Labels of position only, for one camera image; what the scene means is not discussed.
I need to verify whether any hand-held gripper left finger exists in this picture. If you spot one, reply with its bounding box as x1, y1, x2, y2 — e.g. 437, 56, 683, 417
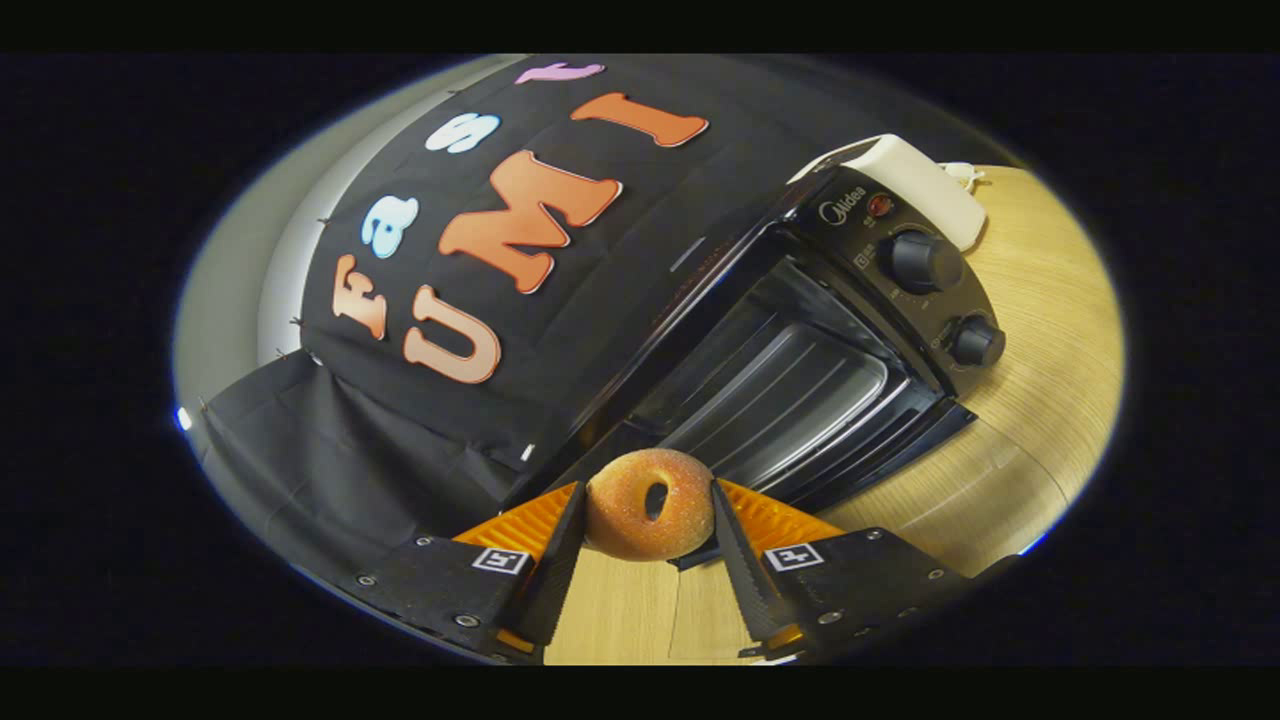
350, 481, 589, 665

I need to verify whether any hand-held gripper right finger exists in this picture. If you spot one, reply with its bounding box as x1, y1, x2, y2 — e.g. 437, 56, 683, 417
709, 478, 977, 662

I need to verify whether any sugared donut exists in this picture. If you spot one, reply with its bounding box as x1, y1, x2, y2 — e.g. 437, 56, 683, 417
583, 448, 718, 563

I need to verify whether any black toaster oven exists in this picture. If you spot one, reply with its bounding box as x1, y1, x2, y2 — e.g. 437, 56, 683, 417
503, 165, 1008, 573

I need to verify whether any white toaster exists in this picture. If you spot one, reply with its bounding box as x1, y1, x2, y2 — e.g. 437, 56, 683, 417
788, 134, 990, 254

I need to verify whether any black backdrop cloth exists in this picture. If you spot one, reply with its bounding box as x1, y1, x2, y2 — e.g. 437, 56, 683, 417
195, 55, 906, 593

